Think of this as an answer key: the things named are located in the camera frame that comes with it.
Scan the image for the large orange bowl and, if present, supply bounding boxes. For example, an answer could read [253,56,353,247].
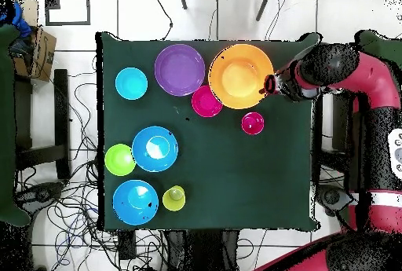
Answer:
[207,43,275,111]

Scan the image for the red cup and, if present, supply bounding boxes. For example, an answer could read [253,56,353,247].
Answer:
[240,111,265,136]

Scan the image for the small red bowl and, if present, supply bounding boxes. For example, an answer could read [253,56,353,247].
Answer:
[191,84,224,119]

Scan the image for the large purple bowl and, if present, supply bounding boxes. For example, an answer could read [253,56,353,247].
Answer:
[154,43,206,97]

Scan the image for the dark green tablecloth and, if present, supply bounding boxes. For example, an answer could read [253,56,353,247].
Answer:
[95,31,322,232]

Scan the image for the green covered side table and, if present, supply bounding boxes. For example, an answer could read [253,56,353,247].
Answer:
[340,30,402,234]
[0,24,32,228]

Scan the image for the dark gray stand base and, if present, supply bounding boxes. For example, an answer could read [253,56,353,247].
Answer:
[315,185,354,217]

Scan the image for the small light blue bowl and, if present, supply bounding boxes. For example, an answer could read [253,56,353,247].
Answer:
[115,67,149,101]

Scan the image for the yellow cup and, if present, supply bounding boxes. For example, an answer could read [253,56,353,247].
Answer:
[162,185,187,212]

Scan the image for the small green bowl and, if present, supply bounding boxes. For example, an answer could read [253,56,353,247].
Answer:
[104,143,137,177]

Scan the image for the black power box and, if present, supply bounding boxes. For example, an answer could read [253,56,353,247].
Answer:
[117,229,137,261]

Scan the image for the cardboard box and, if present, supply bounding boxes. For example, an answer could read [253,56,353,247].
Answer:
[9,0,58,82]

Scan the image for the black stand base with knob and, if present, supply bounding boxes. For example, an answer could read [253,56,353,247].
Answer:
[15,181,65,212]

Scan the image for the blue cloth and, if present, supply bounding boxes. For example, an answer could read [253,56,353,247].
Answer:
[0,0,32,38]

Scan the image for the black side frame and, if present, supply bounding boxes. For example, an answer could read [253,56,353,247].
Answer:
[331,93,357,152]

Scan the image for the black floor cable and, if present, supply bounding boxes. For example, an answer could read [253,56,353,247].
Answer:
[152,0,174,42]

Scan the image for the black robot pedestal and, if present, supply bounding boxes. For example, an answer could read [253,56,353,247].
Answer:
[166,229,241,271]

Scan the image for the tangled floor cables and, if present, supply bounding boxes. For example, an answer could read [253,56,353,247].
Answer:
[15,63,167,271]

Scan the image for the black bench frame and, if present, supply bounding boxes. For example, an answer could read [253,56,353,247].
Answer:
[13,68,72,181]

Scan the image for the black square floor frame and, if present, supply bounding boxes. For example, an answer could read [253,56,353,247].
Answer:
[44,0,91,27]

